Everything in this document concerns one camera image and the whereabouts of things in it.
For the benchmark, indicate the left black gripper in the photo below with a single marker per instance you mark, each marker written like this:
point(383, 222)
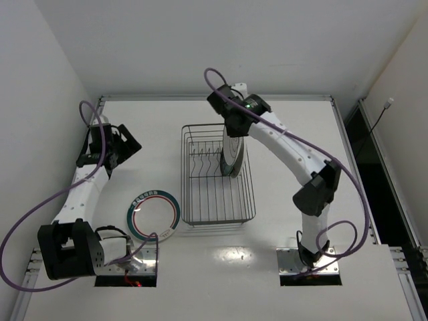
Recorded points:
point(126, 142)

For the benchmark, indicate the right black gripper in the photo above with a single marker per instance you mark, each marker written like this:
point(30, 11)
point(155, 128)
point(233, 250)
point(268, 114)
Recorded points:
point(235, 124)

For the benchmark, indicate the white plate thin green rings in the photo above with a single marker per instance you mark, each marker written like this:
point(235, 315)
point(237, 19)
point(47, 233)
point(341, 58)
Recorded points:
point(232, 150)

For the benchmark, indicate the green red rim plate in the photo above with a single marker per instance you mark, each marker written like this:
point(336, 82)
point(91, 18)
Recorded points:
point(154, 211)
point(239, 159)

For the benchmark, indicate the small blue patterned plate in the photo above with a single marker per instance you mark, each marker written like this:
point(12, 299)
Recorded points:
point(226, 169)

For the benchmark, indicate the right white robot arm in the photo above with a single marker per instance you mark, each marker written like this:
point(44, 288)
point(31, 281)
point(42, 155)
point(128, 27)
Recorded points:
point(253, 116)

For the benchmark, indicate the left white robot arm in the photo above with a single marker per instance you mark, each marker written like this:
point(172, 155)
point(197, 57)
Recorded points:
point(70, 246)

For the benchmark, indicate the grey wire dish rack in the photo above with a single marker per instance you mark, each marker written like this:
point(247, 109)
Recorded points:
point(207, 196)

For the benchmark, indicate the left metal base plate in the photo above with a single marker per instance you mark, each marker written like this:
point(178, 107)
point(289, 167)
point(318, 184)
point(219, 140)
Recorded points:
point(142, 264)

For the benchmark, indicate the metal base plate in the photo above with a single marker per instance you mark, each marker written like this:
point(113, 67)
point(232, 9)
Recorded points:
point(290, 264)
point(142, 264)

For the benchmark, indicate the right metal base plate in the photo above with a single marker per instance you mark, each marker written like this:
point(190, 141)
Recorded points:
point(290, 264)

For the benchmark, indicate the black wall cable white plug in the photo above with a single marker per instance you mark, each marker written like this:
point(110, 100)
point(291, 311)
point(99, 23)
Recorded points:
point(386, 106)

